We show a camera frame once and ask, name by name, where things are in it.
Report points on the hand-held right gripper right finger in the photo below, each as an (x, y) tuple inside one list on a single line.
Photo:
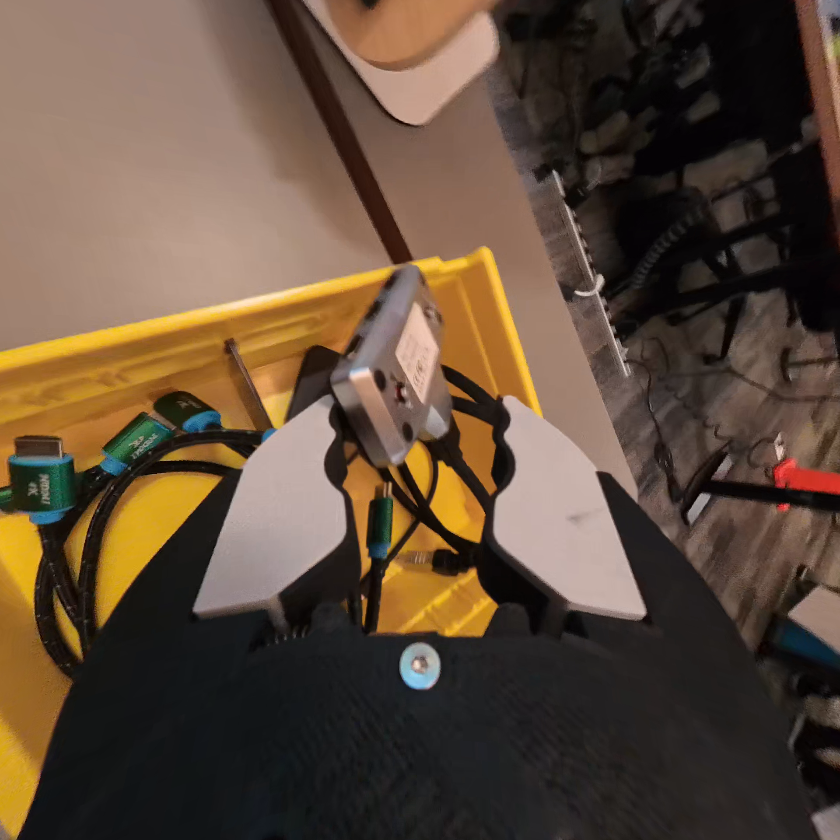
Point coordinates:
[(564, 525)]

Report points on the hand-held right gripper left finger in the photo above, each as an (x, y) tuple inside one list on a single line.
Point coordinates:
[(275, 518)]

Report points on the silver HDMI switch box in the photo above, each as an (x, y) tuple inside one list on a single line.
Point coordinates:
[(394, 374)]

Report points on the yellow plastic bin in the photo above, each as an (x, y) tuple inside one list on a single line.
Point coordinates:
[(98, 380)]

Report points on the black bin divider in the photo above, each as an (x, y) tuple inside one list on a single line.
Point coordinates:
[(248, 384)]

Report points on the black bar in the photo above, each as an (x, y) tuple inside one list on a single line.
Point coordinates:
[(735, 491)]

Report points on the red clamp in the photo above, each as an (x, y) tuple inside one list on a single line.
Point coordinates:
[(804, 482)]

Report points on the white power strip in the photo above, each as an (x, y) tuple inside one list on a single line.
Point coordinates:
[(590, 275)]

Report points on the wooden document stand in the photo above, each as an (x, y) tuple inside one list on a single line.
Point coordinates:
[(407, 39)]

